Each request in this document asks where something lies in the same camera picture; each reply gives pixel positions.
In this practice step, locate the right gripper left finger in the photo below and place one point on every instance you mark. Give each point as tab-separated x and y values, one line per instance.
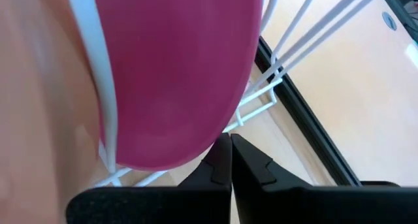
163	204

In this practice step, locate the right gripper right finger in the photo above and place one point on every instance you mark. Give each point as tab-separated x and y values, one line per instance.
294	204

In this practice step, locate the magenta plate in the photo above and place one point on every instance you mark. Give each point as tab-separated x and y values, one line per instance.
179	70

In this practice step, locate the orange plate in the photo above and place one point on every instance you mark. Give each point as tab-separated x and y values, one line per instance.
39	103

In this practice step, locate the light brown desk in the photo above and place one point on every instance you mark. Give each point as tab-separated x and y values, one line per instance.
359	103

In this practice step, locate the grey desk grommet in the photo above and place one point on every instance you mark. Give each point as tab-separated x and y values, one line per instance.
389	21

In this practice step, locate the black aluminium table frame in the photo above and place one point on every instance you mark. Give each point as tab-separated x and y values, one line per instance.
303	113

